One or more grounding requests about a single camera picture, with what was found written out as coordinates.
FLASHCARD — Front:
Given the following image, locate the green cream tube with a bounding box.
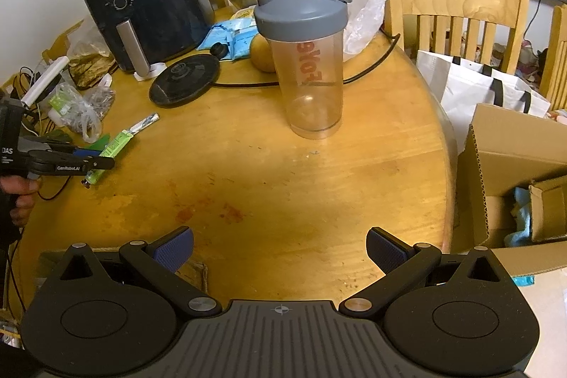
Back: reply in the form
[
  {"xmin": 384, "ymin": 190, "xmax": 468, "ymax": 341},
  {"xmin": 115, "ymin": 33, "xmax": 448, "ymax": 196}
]
[{"xmin": 82, "ymin": 130, "xmax": 134, "ymax": 188}]

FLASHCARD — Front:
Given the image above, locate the silver foil stick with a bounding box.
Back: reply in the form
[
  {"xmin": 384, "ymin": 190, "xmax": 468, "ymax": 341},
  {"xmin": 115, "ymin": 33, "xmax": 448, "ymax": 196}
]
[{"xmin": 128, "ymin": 113, "xmax": 159, "ymax": 136}]

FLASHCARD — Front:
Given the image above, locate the person's left hand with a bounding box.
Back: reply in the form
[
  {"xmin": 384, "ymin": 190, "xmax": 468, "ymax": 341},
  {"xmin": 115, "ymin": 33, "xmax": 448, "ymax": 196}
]
[{"xmin": 1, "ymin": 176, "xmax": 41, "ymax": 227}]

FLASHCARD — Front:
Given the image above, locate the green net bag of limes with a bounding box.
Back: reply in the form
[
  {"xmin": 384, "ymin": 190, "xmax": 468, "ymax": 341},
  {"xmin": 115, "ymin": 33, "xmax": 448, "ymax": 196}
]
[{"xmin": 38, "ymin": 130, "xmax": 111, "ymax": 153}]

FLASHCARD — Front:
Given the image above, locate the clear bag of seeds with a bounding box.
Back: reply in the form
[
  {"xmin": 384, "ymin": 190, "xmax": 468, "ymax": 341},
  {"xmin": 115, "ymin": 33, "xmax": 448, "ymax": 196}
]
[{"xmin": 52, "ymin": 83, "xmax": 115, "ymax": 142}]

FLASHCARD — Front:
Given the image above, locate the white jar with green label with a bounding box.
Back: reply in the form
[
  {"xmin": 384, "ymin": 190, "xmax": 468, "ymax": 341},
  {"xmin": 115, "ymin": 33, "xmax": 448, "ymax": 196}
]
[{"xmin": 47, "ymin": 91, "xmax": 72, "ymax": 128}]

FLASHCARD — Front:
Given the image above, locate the white power strip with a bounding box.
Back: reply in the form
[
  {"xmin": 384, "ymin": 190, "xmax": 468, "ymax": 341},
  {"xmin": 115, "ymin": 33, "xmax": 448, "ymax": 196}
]
[{"xmin": 21, "ymin": 56, "xmax": 69, "ymax": 107}]

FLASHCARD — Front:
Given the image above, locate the clear plastic bag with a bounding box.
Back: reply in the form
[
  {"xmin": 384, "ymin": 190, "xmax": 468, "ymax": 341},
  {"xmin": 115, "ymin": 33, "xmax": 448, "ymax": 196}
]
[{"xmin": 66, "ymin": 16, "xmax": 111, "ymax": 60}]

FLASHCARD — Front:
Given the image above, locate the black kettle base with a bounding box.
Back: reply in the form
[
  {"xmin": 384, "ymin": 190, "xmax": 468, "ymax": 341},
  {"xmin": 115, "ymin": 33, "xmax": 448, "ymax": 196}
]
[{"xmin": 148, "ymin": 54, "xmax": 220, "ymax": 108}]

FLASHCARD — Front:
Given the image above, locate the cardboard box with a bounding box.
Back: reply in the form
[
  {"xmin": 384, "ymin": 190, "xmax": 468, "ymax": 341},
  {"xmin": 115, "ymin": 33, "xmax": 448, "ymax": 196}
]
[{"xmin": 451, "ymin": 105, "xmax": 566, "ymax": 276}]

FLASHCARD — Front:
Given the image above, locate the black air fryer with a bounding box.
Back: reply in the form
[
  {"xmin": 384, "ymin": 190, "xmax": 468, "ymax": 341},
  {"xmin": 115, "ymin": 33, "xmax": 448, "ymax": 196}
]
[{"xmin": 85, "ymin": 0, "xmax": 214, "ymax": 74}]

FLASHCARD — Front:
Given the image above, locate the white shopping bag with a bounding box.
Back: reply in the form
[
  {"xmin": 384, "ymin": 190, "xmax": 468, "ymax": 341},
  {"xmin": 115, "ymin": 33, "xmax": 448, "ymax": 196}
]
[{"xmin": 416, "ymin": 50, "xmax": 551, "ymax": 152}]

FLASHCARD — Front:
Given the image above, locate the blue wet wipes pack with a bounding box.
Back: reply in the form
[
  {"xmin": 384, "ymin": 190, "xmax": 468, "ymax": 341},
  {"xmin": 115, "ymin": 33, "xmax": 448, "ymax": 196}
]
[{"xmin": 197, "ymin": 18, "xmax": 258, "ymax": 61}]

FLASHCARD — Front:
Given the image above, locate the wooden chair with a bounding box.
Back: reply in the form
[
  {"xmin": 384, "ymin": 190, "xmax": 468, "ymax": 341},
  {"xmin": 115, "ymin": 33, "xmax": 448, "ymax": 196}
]
[{"xmin": 383, "ymin": 0, "xmax": 529, "ymax": 75}]

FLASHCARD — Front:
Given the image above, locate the clear shaker bottle grey lid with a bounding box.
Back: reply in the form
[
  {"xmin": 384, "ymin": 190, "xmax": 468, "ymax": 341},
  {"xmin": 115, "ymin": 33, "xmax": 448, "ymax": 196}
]
[{"xmin": 255, "ymin": 0, "xmax": 352, "ymax": 139}]

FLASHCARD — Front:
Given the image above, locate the black audio cable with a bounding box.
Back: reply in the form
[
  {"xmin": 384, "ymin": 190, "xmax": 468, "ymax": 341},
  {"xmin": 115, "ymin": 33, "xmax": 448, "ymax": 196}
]
[{"xmin": 0, "ymin": 67, "xmax": 72, "ymax": 317}]

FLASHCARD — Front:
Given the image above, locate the black kettle power cord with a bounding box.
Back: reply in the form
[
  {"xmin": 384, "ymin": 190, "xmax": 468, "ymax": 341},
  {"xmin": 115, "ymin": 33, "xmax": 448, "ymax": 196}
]
[{"xmin": 212, "ymin": 28, "xmax": 402, "ymax": 89}]

